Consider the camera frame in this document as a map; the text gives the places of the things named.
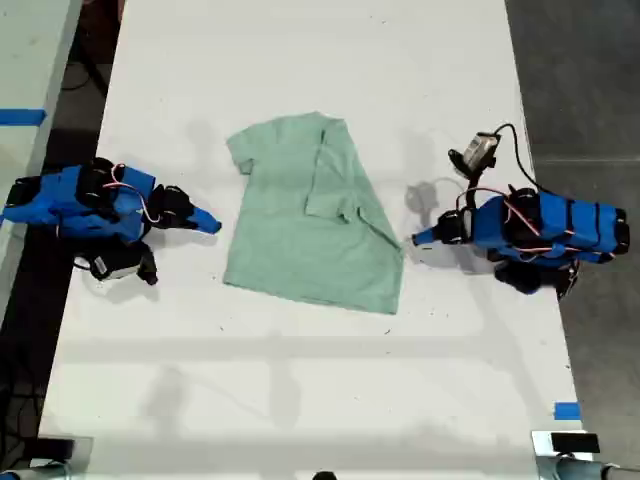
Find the pale green t-shirt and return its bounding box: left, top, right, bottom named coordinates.
left=222, top=111, right=405, bottom=316

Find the blue tape strip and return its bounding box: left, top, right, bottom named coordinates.
left=0, top=108, right=48, bottom=127
left=553, top=400, right=583, bottom=422

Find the pale side table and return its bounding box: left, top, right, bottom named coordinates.
left=0, top=0, right=84, bottom=321

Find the small black box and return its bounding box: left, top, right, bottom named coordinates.
left=36, top=436, right=77, bottom=464
left=549, top=432, right=601, bottom=456

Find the black camera stalk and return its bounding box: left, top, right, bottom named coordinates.
left=137, top=243, right=160, bottom=287
left=447, top=148, right=497, bottom=194

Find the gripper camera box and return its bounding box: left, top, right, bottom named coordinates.
left=462, top=131, right=501, bottom=169
left=92, top=253, right=141, bottom=282

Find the black floor cable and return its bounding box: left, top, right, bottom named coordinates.
left=61, top=48, right=109, bottom=94

